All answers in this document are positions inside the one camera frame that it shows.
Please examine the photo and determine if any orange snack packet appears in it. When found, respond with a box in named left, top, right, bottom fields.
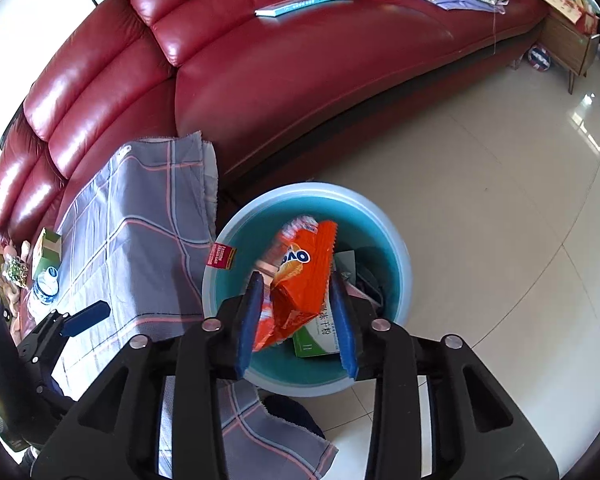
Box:
left=252, top=215, right=340, bottom=351

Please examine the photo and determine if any green and white carton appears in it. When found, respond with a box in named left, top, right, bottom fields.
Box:
left=31, top=227, right=63, bottom=276

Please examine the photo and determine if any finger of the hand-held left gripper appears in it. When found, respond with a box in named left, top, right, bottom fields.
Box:
left=17, top=300, right=112, bottom=361

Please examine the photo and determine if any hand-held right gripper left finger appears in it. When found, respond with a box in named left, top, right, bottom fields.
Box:
left=30, top=271, right=266, bottom=480

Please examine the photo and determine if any white and green medicine box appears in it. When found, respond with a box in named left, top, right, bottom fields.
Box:
left=292, top=250, right=357, bottom=359

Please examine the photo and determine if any teal book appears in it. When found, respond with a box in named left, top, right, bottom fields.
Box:
left=254, top=0, right=354, bottom=17

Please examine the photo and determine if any teal plastic bin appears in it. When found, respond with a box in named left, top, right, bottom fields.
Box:
left=201, top=182, right=413, bottom=398

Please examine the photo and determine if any clear plastic water bottle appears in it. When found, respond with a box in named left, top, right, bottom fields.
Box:
left=27, top=266, right=61, bottom=318

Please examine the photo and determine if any red leather sofa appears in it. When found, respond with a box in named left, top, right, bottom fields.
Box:
left=0, top=0, right=551, bottom=246

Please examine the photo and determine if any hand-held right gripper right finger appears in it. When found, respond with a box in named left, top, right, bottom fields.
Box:
left=328, top=270, right=561, bottom=480

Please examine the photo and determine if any grey plaid cloth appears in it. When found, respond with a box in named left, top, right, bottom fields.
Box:
left=55, top=132, right=340, bottom=480

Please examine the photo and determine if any pink plush toy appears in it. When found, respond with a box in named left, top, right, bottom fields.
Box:
left=0, top=237, right=33, bottom=333

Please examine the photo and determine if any wooden cabinet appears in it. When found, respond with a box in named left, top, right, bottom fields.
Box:
left=527, top=0, right=600, bottom=96

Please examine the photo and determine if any blue and white ball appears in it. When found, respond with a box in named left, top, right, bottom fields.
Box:
left=527, top=44, right=552, bottom=72

